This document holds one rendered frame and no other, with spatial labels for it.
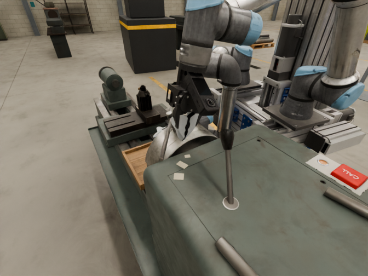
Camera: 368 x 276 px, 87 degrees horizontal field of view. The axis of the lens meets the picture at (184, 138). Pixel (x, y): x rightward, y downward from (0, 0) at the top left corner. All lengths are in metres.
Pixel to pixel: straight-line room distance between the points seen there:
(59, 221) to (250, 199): 1.92
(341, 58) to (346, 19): 0.13
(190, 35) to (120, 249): 1.68
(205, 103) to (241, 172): 0.22
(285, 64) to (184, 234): 1.05
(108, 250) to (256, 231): 1.55
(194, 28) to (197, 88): 0.12
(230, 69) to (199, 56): 0.50
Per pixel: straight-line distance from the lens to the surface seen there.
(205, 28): 0.47
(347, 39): 0.85
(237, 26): 0.51
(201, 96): 0.45
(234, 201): 0.48
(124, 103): 1.77
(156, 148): 0.72
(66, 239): 2.07
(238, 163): 0.57
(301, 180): 0.59
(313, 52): 1.25
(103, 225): 2.01
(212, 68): 0.96
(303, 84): 1.02
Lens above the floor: 1.63
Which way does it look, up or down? 36 degrees down
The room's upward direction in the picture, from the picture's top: straight up
